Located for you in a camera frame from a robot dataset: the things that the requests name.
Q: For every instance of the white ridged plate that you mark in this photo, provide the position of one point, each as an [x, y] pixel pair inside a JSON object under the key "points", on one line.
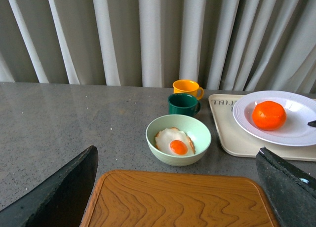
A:
{"points": [[295, 132]]}

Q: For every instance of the wooden tray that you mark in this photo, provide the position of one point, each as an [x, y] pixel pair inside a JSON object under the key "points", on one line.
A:
{"points": [[124, 198]]}

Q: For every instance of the dark green enamel mug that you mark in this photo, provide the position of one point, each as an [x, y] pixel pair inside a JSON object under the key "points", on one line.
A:
{"points": [[183, 104]]}

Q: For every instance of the fake fried egg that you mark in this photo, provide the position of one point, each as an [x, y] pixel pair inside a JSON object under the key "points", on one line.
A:
{"points": [[175, 142]]}

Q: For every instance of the light green bowl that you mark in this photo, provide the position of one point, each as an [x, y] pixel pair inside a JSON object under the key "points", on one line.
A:
{"points": [[196, 130]]}

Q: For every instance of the orange fruit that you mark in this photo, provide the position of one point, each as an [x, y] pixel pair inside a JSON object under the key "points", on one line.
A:
{"points": [[269, 115]]}

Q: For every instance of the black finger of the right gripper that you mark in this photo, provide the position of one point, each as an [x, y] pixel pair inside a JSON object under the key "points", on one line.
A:
{"points": [[312, 123]]}

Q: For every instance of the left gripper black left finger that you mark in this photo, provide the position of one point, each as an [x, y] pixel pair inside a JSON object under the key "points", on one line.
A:
{"points": [[60, 200]]}

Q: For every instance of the cream bear tray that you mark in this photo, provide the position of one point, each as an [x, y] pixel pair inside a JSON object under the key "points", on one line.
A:
{"points": [[237, 142]]}

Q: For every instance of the yellow enamel mug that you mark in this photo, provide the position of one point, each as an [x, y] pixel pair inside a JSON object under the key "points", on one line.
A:
{"points": [[188, 86]]}

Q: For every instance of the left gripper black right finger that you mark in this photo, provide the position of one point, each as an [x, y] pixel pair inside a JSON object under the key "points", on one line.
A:
{"points": [[290, 191]]}

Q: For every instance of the grey curtain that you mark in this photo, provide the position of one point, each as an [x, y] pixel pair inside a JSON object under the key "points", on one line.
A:
{"points": [[243, 45]]}

